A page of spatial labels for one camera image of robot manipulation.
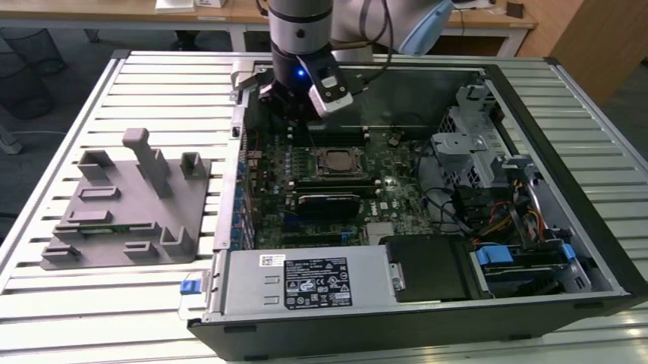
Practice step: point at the thin metal locking lever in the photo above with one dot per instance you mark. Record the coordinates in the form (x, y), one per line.
(314, 143)

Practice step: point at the silver CPU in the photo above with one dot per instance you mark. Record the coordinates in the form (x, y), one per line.
(339, 161)

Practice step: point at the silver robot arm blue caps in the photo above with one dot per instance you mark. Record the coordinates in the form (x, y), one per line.
(298, 22)

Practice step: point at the CPU socket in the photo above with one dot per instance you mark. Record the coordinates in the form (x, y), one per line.
(339, 177)

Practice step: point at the black RAM slot bank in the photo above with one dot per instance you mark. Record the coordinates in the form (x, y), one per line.
(339, 134)
(334, 186)

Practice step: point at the small white box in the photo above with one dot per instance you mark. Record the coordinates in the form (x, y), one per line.
(210, 3)

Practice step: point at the black graphics card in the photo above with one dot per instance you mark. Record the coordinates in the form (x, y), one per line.
(329, 208)

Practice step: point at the green motherboard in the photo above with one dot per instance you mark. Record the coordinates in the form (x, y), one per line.
(400, 201)

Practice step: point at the silver metal disk bay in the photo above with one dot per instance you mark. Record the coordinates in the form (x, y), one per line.
(458, 149)

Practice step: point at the black expansion slot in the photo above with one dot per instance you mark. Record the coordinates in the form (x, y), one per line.
(314, 239)

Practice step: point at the silver chipset heatsink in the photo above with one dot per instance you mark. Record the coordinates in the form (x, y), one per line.
(381, 232)

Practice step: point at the grey parts rack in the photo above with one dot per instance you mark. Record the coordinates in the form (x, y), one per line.
(136, 216)

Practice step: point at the small dark box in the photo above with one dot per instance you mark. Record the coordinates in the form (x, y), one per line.
(514, 9)

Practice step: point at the silver power supply unit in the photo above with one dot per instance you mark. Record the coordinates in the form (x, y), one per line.
(243, 292)

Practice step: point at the black plastic shroud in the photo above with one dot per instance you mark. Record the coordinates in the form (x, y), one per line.
(430, 267)

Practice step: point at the blue case latch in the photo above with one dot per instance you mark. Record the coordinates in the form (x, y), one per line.
(190, 287)

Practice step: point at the blue disk carrier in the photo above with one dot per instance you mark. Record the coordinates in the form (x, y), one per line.
(493, 258)

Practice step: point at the brown wooden cabinet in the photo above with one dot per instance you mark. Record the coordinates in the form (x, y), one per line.
(597, 45)

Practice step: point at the black open PC case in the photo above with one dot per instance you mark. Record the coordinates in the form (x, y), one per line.
(354, 337)

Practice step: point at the small blue clip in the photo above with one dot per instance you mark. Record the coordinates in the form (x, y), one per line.
(567, 253)

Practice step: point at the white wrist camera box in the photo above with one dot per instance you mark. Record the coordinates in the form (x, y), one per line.
(331, 102)

